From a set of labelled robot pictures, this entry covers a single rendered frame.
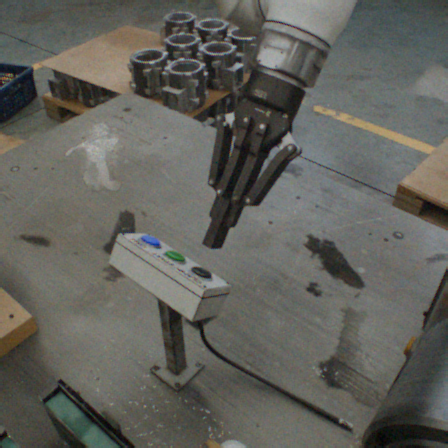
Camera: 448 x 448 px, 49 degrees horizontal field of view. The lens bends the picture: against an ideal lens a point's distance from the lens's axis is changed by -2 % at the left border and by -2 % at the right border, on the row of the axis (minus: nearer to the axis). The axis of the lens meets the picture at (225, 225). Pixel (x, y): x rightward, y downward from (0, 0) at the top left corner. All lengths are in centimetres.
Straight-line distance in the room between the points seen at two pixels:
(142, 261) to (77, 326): 33
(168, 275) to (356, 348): 43
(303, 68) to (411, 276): 62
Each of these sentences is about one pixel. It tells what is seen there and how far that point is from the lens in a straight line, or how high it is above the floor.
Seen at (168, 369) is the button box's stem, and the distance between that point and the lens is 91.
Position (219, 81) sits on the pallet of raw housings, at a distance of 269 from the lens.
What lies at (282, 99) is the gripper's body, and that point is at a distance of 62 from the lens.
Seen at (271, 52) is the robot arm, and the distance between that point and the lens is 63.
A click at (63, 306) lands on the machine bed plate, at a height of 80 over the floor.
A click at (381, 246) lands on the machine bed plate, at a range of 116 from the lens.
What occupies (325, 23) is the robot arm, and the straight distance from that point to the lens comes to 63.
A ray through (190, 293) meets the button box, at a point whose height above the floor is 107.
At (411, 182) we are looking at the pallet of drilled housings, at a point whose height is 15.
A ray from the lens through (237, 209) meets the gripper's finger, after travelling 65.
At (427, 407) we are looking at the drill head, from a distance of 54.
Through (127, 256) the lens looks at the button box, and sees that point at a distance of 73.
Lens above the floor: 158
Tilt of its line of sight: 42 degrees down
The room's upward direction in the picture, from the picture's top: straight up
